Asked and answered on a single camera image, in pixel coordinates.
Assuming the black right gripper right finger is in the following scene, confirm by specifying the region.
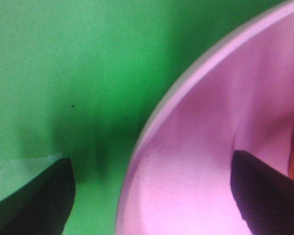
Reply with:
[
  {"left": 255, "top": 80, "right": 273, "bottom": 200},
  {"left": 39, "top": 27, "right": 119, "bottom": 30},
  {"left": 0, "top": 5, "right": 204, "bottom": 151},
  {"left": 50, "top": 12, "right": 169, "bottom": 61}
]
[{"left": 230, "top": 150, "right": 294, "bottom": 235}]

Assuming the clear tape patch right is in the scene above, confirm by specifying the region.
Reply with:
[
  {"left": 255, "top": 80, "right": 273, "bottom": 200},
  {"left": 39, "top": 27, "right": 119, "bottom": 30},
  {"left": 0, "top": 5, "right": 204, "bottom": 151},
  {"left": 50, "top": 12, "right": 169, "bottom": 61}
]
[{"left": 0, "top": 153, "right": 63, "bottom": 201}]

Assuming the pink round plate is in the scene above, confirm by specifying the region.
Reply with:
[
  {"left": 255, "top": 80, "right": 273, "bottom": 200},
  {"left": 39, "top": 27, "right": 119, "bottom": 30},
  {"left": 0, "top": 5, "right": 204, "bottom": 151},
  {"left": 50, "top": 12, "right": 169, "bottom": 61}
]
[{"left": 116, "top": 0, "right": 294, "bottom": 235}]

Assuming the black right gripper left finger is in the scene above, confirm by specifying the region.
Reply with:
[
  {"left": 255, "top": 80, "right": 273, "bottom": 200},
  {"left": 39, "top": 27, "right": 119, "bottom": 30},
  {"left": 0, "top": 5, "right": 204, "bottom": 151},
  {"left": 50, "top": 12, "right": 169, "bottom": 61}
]
[{"left": 0, "top": 158, "right": 75, "bottom": 235}]

